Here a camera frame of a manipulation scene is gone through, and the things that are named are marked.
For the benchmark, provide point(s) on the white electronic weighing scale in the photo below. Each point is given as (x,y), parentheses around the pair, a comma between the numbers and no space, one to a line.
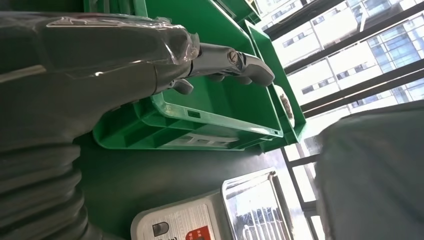
(205,218)

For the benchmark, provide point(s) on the black window frame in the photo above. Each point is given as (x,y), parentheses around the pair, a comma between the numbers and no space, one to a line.
(348,92)

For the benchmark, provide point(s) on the large empty green crate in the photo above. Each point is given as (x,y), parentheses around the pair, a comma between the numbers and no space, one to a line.
(215,116)

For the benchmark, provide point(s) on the dark green table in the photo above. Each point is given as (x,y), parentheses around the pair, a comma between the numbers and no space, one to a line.
(132,179)

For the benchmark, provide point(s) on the grey mailer package red print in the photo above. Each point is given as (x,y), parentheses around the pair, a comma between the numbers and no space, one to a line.
(371,179)

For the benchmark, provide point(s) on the green crate with wrapped coils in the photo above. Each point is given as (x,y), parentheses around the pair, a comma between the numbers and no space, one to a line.
(294,122)

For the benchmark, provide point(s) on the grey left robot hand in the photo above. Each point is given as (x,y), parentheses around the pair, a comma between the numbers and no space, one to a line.
(82,73)

